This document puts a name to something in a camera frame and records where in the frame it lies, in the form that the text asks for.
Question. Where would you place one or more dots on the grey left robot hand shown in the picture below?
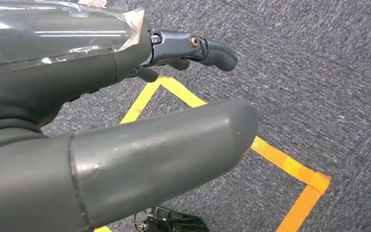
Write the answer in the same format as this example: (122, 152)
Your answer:
(44, 57)

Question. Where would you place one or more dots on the black left robot foot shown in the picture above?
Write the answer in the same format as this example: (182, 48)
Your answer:
(172, 222)

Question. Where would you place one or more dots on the yellow floor tape square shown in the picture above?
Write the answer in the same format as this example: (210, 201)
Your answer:
(288, 162)

